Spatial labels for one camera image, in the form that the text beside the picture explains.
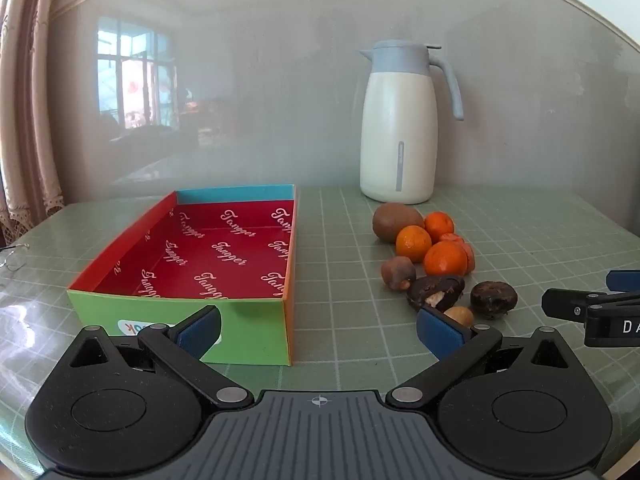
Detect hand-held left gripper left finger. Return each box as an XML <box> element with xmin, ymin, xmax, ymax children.
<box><xmin>62</xmin><ymin>304</ymin><xmax>256</xmax><ymax>411</ymax></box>

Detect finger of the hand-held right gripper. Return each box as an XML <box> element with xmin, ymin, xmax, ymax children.
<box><xmin>606</xmin><ymin>270</ymin><xmax>640</xmax><ymax>292</ymax></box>
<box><xmin>541</xmin><ymin>287</ymin><xmax>640</xmax><ymax>321</ymax></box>

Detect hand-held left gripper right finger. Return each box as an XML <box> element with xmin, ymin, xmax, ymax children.
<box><xmin>385</xmin><ymin>306</ymin><xmax>585</xmax><ymax>410</ymax></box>

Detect small light brown fruit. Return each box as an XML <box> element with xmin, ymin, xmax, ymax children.
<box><xmin>443</xmin><ymin>306</ymin><xmax>475</xmax><ymax>328</ymax></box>

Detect dark broken fruit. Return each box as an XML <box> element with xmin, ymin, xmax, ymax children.
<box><xmin>406</xmin><ymin>275</ymin><xmax>466</xmax><ymax>312</ymax></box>

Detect dark round fruit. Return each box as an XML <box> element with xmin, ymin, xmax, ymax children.
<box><xmin>470</xmin><ymin>281</ymin><xmax>518</xmax><ymax>318</ymax></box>

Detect brown wrinkled fruit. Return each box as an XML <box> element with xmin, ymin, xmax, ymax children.
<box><xmin>381</xmin><ymin>256</ymin><xmax>417</xmax><ymax>292</ymax></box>

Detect orange tangerine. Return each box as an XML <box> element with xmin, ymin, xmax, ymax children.
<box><xmin>396</xmin><ymin>225</ymin><xmax>433</xmax><ymax>264</ymax></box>
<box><xmin>424</xmin><ymin>211</ymin><xmax>455</xmax><ymax>242</ymax></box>
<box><xmin>424</xmin><ymin>241</ymin><xmax>469</xmax><ymax>276</ymax></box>

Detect colourful cardboard box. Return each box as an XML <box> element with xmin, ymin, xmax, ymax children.
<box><xmin>66</xmin><ymin>184</ymin><xmax>299</xmax><ymax>367</ymax></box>

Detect brown kiwi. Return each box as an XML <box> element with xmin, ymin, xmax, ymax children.
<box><xmin>372</xmin><ymin>202</ymin><xmax>425</xmax><ymax>244</ymax></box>

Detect green grid tablecloth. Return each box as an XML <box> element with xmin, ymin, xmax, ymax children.
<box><xmin>0</xmin><ymin>185</ymin><xmax>640</xmax><ymax>480</ymax></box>

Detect white thermos jug grey lid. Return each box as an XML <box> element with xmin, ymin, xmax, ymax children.
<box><xmin>359</xmin><ymin>40</ymin><xmax>465</xmax><ymax>205</ymax></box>

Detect beige lace curtain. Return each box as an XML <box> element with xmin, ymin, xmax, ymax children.
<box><xmin>0</xmin><ymin>0</ymin><xmax>66</xmax><ymax>248</ymax></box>

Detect wire-rimmed eyeglasses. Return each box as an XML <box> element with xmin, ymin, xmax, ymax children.
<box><xmin>0</xmin><ymin>242</ymin><xmax>31</xmax><ymax>273</ymax></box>

